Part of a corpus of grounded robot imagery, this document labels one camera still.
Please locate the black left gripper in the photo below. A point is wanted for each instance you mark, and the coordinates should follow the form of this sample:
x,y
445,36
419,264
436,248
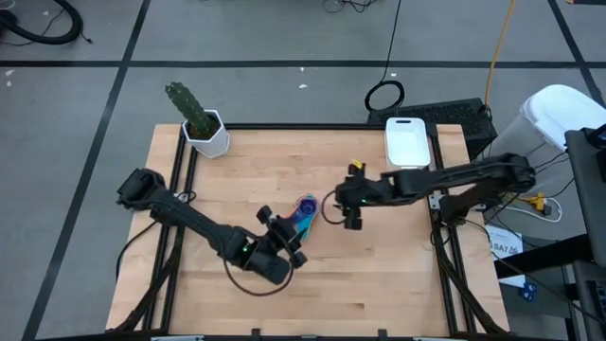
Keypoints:
x,y
284,241

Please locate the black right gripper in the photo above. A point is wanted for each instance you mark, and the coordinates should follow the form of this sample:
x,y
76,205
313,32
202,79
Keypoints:
x,y
364,194

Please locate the dark blue measuring cup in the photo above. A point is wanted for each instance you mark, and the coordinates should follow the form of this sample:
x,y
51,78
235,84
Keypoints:
x,y
308,207

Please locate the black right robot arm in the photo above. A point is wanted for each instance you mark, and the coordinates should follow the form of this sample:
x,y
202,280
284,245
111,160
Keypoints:
x,y
454,177

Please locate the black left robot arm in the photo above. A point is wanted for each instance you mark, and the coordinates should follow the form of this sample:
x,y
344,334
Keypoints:
x,y
199,225

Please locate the white plastic basket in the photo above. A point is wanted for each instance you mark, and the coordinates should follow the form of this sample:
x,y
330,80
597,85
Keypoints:
x,y
407,142

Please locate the white hexagonal plant pot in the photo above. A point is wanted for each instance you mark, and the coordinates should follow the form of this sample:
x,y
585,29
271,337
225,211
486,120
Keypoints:
x,y
215,144

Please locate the white printed paper label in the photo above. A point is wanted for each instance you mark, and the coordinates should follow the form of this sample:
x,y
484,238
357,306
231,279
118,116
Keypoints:
x,y
504,246

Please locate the green cactus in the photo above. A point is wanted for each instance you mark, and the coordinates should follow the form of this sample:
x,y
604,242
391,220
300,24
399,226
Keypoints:
x,y
189,106

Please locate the yellow plug connector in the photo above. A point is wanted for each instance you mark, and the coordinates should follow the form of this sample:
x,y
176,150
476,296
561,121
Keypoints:
x,y
537,202

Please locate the small blue object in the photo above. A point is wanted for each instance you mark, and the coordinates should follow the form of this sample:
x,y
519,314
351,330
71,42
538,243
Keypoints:
x,y
528,292

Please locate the white trash bin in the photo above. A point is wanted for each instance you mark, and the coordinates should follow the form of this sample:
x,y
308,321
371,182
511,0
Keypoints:
x,y
558,113

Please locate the black side desk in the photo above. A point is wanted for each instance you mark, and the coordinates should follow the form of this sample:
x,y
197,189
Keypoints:
x,y
587,189

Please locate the black metal table frame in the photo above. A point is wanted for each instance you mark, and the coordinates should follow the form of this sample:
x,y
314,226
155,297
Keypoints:
x,y
303,126

